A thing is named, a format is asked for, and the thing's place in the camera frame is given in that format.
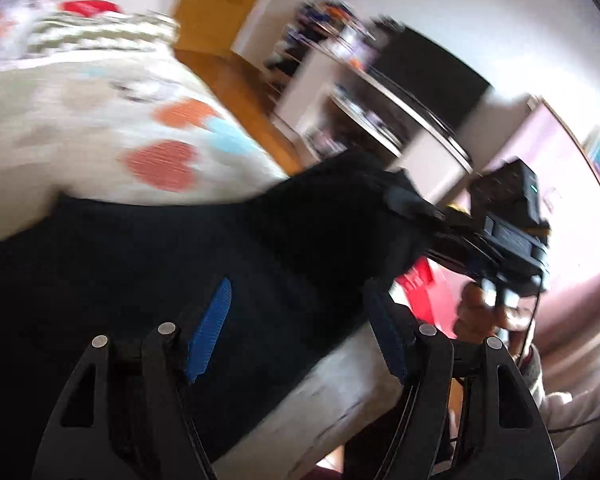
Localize black pants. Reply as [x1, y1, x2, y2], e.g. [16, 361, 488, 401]
[0, 151, 426, 479]

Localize person right hand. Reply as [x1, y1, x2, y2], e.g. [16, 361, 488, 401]
[453, 282, 535, 356]

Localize black television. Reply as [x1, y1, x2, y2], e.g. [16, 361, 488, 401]
[368, 27, 491, 133]

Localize white tv cabinet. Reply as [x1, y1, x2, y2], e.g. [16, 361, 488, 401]
[271, 46, 472, 203]

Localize cluttered shoe rack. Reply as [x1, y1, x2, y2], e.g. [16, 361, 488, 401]
[262, 0, 367, 103]

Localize patchwork quilt bedspread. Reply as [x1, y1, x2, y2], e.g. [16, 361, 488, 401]
[0, 51, 401, 479]

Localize wooden door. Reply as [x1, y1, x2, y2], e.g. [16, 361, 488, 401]
[174, 0, 257, 56]

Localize green white patterned bolster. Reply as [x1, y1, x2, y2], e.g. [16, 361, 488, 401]
[26, 12, 180, 56]

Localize red happy pillow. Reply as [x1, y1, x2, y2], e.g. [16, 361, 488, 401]
[59, 0, 122, 18]

